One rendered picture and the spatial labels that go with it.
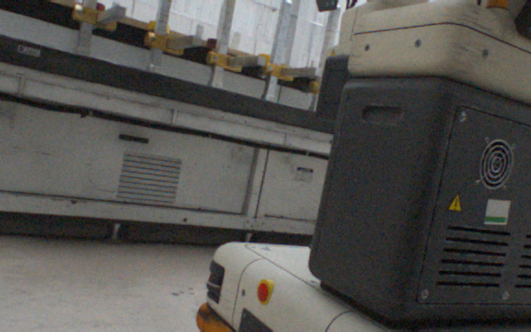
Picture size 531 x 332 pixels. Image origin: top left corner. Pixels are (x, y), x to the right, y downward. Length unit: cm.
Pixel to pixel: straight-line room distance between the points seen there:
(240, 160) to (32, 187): 88
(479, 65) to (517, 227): 31
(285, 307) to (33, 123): 139
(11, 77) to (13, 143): 33
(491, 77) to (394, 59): 16
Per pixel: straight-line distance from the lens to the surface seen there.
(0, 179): 213
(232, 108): 204
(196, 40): 174
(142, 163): 222
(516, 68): 96
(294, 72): 209
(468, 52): 86
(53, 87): 189
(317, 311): 94
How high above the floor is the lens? 54
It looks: 3 degrees down
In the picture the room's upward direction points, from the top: 11 degrees clockwise
